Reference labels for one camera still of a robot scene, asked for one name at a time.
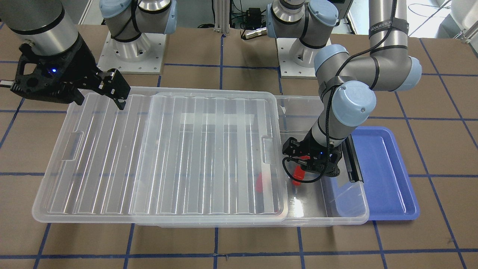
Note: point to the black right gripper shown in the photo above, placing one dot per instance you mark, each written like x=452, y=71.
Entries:
x=83, y=62

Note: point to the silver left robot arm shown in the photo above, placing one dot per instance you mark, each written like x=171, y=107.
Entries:
x=347, y=83

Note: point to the clear plastic box lid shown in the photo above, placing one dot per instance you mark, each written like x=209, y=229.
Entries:
x=92, y=171

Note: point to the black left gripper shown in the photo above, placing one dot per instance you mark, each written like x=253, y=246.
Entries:
x=292, y=148

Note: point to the blue plastic tray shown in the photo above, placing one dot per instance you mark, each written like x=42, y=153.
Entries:
x=385, y=192

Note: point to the red block middle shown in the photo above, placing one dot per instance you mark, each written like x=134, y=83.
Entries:
x=259, y=184

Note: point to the clear plastic storage box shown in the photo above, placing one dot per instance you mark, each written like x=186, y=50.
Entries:
x=325, y=179

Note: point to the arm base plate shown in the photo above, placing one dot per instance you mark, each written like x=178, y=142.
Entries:
x=142, y=56
x=295, y=59

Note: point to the red block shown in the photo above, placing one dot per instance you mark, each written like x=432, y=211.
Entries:
x=298, y=174
x=259, y=184

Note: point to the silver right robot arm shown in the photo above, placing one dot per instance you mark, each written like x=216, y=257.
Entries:
x=48, y=29

